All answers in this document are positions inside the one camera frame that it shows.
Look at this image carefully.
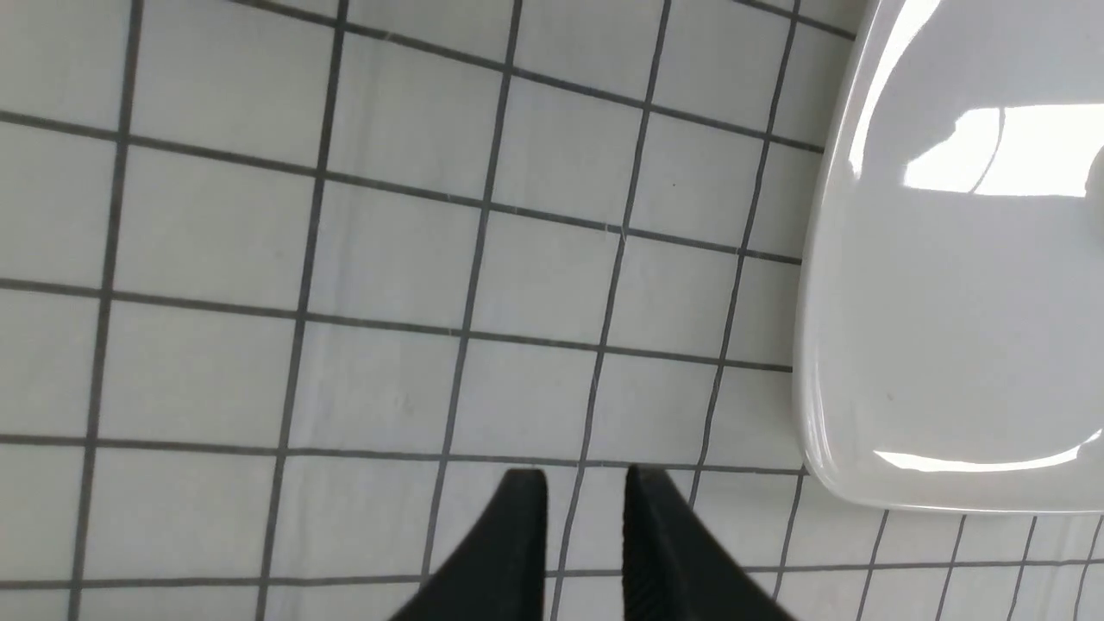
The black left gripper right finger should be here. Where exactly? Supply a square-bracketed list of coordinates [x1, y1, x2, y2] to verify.
[623, 465, 790, 620]

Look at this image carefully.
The white grid-pattern tablecloth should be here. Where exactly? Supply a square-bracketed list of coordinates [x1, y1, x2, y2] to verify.
[1, 1, 1101, 620]

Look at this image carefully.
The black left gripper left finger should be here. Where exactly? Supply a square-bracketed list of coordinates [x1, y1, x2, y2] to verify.
[392, 469, 548, 620]

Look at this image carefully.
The white square plate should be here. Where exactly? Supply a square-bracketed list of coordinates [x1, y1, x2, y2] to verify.
[793, 1, 1103, 514]

